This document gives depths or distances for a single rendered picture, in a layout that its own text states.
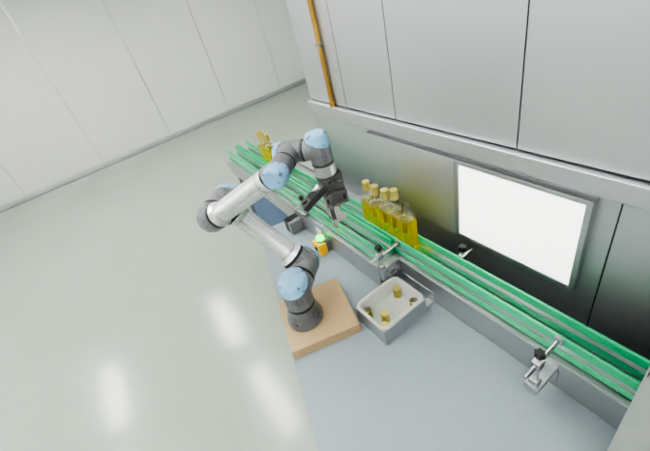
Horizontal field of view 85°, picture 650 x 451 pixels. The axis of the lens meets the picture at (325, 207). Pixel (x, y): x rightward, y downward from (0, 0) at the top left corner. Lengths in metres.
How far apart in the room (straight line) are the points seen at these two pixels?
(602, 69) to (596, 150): 0.20
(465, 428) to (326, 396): 0.45
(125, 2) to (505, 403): 6.72
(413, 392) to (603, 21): 1.14
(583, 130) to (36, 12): 6.60
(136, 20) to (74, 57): 1.07
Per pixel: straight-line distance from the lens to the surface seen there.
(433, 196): 1.48
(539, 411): 1.38
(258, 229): 1.43
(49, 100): 6.90
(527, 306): 1.38
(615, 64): 1.03
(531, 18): 1.08
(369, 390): 1.39
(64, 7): 6.86
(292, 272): 1.42
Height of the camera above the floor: 1.97
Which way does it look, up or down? 34 degrees down
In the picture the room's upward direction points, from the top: 16 degrees counter-clockwise
